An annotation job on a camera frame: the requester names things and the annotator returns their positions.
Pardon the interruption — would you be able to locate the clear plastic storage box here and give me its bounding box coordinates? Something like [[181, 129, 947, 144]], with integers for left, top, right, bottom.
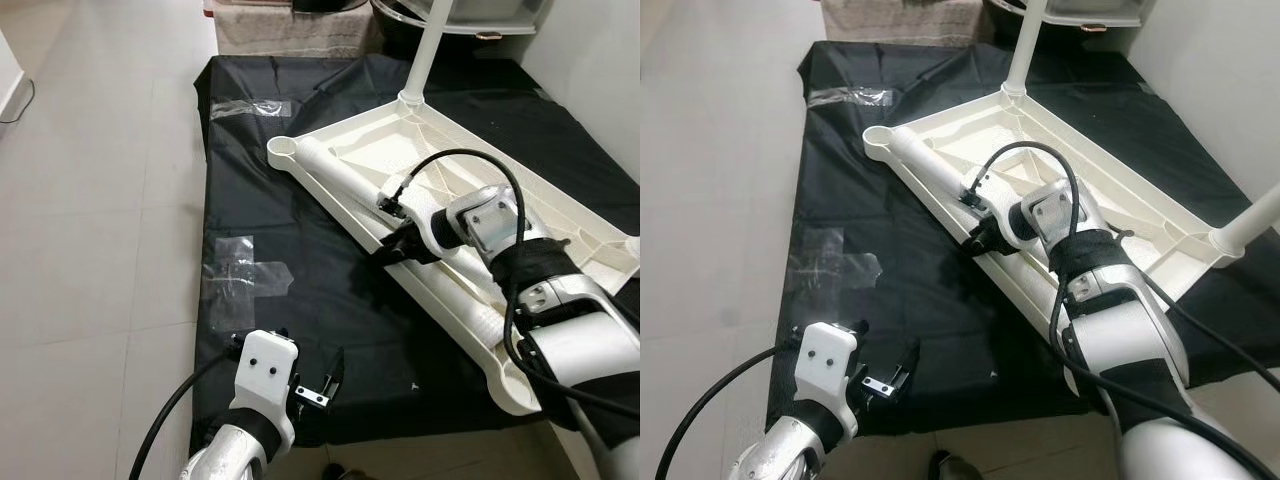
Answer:
[[440, 0, 551, 36], [1045, 0, 1146, 28]]

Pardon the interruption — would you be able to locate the black trailing power cable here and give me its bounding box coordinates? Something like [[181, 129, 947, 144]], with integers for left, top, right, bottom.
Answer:
[[0, 75, 36, 126]]

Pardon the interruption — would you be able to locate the black tablecloth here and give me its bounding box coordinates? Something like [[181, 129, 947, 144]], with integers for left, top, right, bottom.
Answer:
[[765, 40, 1280, 436], [190, 55, 640, 451]]

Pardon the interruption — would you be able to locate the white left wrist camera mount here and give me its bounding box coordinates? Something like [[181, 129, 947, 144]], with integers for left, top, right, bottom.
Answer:
[[795, 322, 861, 421], [232, 330, 299, 446]]

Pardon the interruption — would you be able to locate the crumpled clear tape patch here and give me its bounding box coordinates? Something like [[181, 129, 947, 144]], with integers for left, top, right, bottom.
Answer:
[[790, 228, 883, 301], [200, 235, 293, 306]]

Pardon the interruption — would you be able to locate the white plastic table top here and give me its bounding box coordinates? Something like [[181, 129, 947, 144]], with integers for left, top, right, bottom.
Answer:
[[265, 92, 640, 416], [862, 85, 1246, 346]]

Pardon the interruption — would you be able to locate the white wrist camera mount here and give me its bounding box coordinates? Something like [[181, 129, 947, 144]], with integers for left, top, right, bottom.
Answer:
[[395, 195, 463, 251], [985, 195, 1041, 247], [795, 322, 861, 421], [232, 330, 299, 446]]

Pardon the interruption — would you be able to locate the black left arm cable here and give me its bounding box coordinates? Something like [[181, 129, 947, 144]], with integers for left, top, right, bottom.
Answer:
[[655, 340, 801, 480], [128, 340, 246, 480]]

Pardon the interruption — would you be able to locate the black wok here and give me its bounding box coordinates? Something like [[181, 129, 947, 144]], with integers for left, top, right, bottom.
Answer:
[[985, 0, 1141, 46], [370, 0, 541, 56]]

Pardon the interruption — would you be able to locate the clear tape strip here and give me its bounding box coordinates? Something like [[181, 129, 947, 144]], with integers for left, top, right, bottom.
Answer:
[[210, 98, 293, 121], [808, 86, 894, 109]]

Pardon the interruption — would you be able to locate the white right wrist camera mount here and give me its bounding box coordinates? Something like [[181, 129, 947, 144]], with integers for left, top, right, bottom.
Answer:
[[985, 195, 1041, 247], [395, 195, 463, 251]]

